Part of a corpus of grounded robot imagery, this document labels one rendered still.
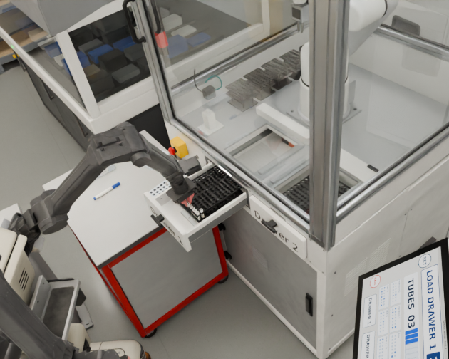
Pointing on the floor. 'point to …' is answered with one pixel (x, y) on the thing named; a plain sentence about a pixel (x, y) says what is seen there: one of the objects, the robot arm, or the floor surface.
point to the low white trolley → (141, 247)
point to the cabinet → (288, 303)
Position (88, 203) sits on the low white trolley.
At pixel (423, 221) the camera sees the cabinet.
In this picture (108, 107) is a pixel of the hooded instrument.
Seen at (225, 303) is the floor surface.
